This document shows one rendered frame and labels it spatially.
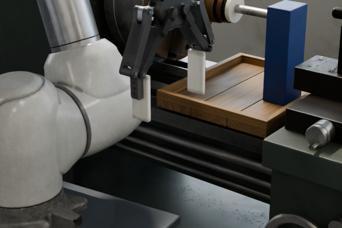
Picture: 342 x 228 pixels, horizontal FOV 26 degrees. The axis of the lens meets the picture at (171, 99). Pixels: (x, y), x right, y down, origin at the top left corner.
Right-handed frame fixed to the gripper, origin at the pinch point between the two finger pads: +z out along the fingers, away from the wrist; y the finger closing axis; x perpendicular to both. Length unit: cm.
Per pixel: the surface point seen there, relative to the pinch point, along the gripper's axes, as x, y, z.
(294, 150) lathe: 5.3, -31.6, 19.2
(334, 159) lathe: 13.3, -32.2, 18.9
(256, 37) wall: -126, -240, 72
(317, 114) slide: 5.8, -39.5, 14.3
